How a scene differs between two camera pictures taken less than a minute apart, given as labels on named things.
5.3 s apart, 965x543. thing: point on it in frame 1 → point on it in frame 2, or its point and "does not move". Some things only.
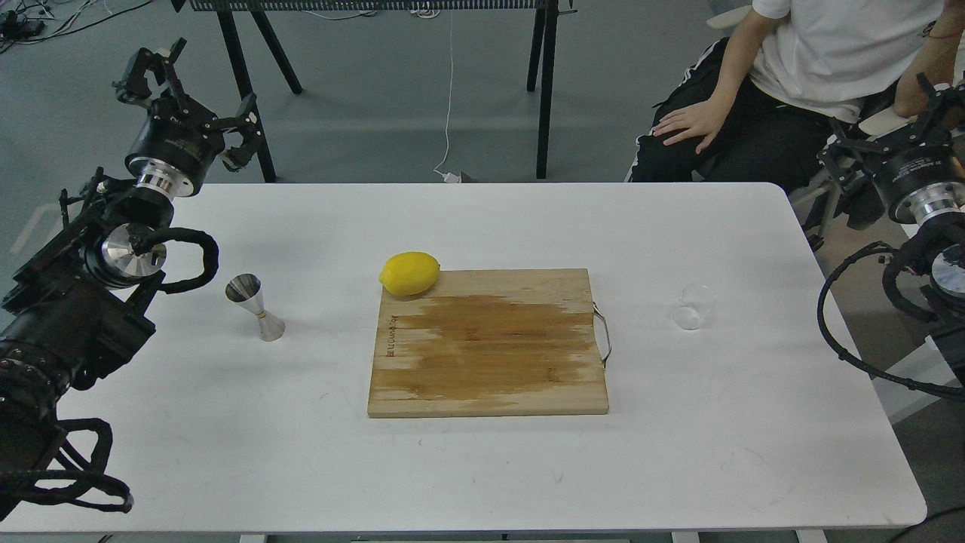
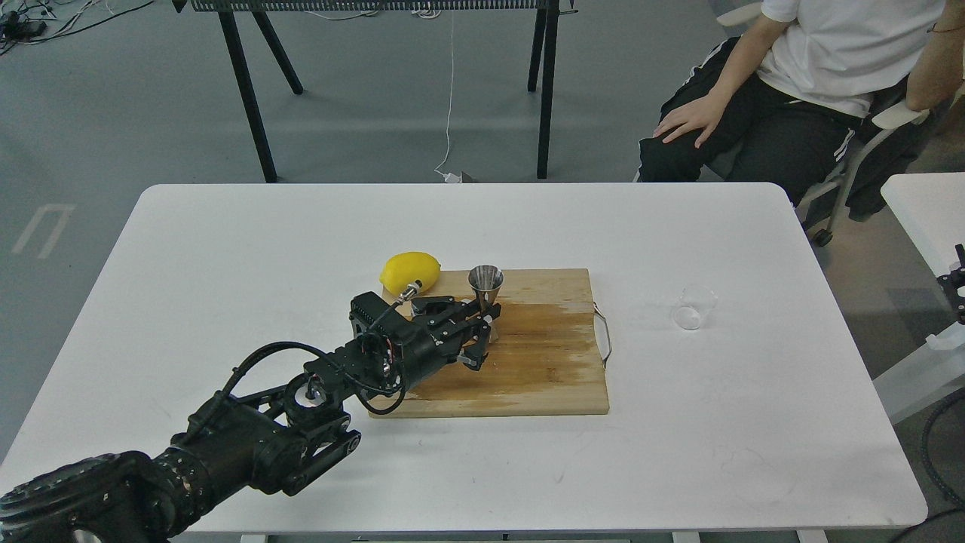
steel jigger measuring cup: [246, 289] → [486, 280]
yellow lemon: [409, 273] does not move
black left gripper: [174, 145] → [396, 351]
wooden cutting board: [491, 342] does not move
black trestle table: [540, 61] does not move
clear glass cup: [697, 302] does not move
